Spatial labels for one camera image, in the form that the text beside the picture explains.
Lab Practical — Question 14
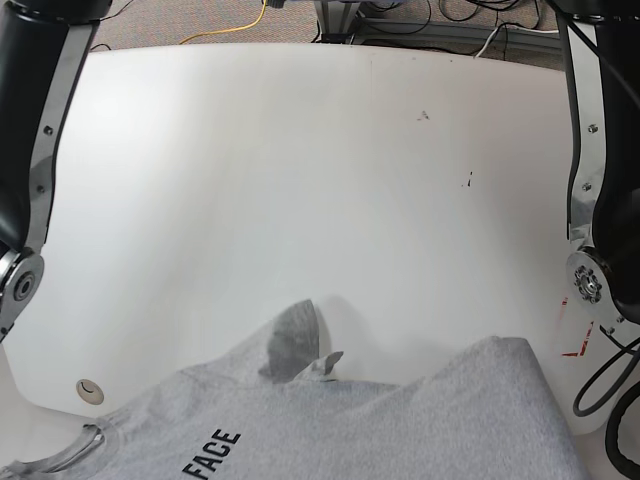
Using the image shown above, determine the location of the grey t-shirt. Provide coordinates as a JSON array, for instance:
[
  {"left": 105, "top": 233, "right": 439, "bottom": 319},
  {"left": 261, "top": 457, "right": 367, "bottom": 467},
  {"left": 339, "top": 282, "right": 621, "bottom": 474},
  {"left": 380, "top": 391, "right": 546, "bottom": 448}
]
[{"left": 1, "top": 300, "right": 589, "bottom": 479}]

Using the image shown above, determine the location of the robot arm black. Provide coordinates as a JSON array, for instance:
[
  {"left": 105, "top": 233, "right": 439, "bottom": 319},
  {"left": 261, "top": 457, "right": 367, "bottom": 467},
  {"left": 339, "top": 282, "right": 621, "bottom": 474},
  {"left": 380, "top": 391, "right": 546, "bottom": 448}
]
[
  {"left": 1, "top": 1, "right": 111, "bottom": 336},
  {"left": 549, "top": 1, "right": 639, "bottom": 479}
]

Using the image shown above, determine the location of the red tape rectangle marking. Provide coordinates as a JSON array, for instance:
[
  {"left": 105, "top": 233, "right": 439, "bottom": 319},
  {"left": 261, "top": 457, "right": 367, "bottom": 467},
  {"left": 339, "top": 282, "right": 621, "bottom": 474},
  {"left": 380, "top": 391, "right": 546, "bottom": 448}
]
[{"left": 555, "top": 296, "right": 594, "bottom": 358}]

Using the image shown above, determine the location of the aluminium frame stand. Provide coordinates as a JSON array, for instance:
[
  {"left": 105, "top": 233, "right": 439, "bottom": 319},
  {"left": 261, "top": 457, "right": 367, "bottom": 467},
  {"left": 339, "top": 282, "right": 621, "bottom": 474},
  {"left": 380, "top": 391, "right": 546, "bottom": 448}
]
[{"left": 313, "top": 1, "right": 362, "bottom": 43}]

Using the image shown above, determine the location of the yellow cable on floor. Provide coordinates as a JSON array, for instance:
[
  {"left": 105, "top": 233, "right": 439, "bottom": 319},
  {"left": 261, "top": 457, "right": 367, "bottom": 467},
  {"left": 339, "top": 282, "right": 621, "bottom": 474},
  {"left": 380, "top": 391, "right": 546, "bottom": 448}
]
[{"left": 178, "top": 4, "right": 265, "bottom": 46}]

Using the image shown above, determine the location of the white cable on floor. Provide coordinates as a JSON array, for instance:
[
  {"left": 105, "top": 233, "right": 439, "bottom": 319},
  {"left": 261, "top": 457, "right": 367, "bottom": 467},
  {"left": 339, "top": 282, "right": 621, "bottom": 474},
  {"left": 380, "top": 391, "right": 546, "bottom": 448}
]
[{"left": 473, "top": 24, "right": 561, "bottom": 59}]

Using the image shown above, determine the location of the left table cable grommet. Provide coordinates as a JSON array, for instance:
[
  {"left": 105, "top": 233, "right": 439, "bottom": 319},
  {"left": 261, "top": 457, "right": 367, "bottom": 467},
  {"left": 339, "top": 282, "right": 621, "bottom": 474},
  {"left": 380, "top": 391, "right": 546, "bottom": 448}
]
[{"left": 76, "top": 379, "right": 105, "bottom": 406}]

